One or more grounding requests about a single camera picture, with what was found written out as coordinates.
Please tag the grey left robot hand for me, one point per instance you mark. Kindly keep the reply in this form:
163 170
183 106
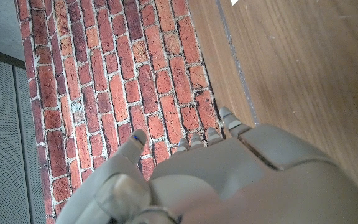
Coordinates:
235 180

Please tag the red brick print backdrop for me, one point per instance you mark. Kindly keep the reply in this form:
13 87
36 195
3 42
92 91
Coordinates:
120 68

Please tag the white receipt paper strip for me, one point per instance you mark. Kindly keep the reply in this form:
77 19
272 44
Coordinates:
234 2

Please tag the grey perforated panel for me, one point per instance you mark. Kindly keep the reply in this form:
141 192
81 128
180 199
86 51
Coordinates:
5 140

